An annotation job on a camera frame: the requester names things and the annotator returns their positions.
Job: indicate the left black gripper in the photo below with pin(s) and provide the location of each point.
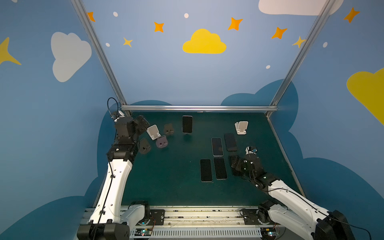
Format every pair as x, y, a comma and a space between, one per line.
142, 123

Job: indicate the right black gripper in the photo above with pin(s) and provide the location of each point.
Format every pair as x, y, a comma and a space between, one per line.
238, 163

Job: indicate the phone dark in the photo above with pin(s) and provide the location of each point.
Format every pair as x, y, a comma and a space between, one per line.
206, 170
220, 169
233, 160

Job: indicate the white stand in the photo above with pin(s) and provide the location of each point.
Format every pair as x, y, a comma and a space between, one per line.
153, 132
241, 127

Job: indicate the round stand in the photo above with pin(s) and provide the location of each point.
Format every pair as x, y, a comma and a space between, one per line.
144, 147
168, 129
162, 142

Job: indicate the phone silver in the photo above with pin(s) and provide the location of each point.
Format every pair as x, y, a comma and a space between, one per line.
217, 147

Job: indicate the phone white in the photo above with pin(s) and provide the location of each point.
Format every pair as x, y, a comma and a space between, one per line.
230, 141

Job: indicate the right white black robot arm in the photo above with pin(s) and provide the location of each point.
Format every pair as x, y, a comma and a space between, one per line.
287, 207

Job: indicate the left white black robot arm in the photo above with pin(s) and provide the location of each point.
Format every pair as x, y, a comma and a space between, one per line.
107, 222

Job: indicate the back left phone purple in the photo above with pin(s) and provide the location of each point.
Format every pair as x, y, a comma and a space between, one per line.
187, 124

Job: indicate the back horizontal aluminium bar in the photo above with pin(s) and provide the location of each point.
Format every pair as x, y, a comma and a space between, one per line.
199, 108

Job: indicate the right green circuit board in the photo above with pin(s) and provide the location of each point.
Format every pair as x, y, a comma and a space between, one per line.
269, 234

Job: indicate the green circuit board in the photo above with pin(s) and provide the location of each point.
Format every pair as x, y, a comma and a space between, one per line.
269, 234
147, 232

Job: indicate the left green circuit board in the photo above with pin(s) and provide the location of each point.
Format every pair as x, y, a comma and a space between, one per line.
147, 232

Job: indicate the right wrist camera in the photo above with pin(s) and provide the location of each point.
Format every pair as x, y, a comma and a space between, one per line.
251, 150

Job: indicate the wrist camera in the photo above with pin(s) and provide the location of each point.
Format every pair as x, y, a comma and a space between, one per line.
117, 115
251, 150

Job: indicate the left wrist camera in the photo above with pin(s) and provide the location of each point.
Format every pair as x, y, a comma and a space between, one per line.
117, 115

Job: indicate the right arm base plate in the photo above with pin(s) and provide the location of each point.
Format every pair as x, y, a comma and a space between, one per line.
256, 217

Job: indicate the aluminium mounting rail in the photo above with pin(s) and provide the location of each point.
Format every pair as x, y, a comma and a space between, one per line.
200, 223

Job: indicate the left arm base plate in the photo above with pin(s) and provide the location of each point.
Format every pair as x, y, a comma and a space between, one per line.
157, 218

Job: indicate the left aluminium frame post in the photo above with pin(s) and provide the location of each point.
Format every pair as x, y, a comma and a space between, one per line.
88, 26

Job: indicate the aluminium frame post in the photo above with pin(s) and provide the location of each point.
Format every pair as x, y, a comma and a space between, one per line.
304, 49
88, 26

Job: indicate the right aluminium frame post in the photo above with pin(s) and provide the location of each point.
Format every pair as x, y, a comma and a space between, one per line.
304, 49

